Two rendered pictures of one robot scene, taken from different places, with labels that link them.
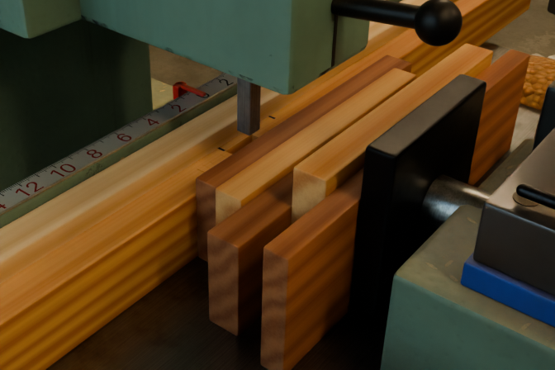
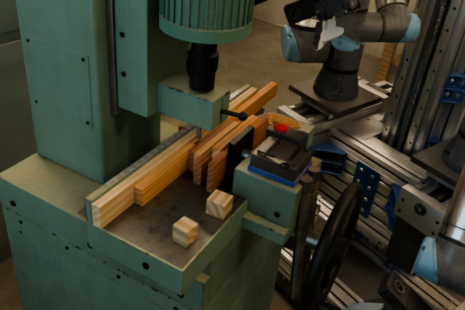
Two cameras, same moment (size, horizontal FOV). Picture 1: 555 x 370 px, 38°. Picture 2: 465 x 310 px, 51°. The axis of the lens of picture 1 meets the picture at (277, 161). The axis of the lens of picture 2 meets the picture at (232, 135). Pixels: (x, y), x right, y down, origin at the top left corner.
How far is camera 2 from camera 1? 0.63 m
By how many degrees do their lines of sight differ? 8
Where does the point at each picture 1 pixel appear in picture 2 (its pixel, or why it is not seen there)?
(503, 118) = (261, 133)
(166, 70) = not seen: hidden behind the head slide
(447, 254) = (245, 164)
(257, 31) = (204, 117)
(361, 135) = (226, 140)
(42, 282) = (160, 173)
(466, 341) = (248, 180)
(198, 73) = not seen: hidden behind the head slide
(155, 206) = (179, 156)
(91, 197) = (166, 155)
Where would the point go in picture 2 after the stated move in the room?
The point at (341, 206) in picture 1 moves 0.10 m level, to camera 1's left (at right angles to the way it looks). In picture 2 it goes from (223, 155) to (173, 154)
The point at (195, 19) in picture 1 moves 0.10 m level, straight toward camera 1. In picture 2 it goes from (189, 114) to (196, 140)
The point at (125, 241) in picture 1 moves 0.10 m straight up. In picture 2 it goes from (175, 164) to (176, 122)
